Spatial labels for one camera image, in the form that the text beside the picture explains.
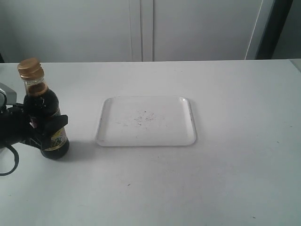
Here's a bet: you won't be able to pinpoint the soy sauce bottle gold cap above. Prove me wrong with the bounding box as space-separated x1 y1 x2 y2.
17 57 70 161

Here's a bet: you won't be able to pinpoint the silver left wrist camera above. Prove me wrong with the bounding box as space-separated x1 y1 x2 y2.
0 83 17 107

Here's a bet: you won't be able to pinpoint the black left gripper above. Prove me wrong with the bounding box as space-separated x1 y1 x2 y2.
0 103 68 150

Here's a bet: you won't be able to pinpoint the white cabinet doors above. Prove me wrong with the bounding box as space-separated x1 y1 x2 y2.
0 0 274 63

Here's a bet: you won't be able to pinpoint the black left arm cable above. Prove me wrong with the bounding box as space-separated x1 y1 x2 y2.
0 144 19 177

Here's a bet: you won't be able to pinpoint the white rectangular plastic tray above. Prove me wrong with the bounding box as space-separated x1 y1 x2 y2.
95 96 197 147

